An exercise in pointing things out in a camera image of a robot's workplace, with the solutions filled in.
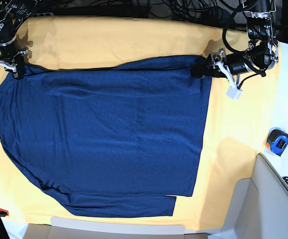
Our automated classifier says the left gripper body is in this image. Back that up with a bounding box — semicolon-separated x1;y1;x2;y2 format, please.
210;48;234;82

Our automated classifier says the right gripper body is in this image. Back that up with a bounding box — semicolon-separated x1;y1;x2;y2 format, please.
0;48;28;72

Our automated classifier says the blue long-sleeve shirt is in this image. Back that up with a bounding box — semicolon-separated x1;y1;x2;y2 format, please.
0;55;212;218

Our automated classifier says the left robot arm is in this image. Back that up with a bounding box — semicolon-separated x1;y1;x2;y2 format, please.
190;0;279;85

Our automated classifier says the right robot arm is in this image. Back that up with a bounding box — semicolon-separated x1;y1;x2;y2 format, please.
0;0;39;80

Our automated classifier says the yellow table cloth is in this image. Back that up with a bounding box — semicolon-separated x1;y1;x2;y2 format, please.
0;16;281;231

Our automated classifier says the blue tape measure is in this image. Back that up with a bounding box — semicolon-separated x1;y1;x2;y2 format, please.
266;128;288;156

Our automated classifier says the white cardboard box right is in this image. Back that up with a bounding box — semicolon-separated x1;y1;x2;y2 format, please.
208;154;288;239

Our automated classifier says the white cardboard box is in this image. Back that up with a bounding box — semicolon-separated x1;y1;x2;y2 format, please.
208;154;288;239
23;217;212;239

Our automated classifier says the white cardboard box bottom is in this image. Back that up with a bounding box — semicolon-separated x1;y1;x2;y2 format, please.
23;217;212;239

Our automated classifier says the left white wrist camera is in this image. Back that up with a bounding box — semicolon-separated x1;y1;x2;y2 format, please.
226;86;243;100

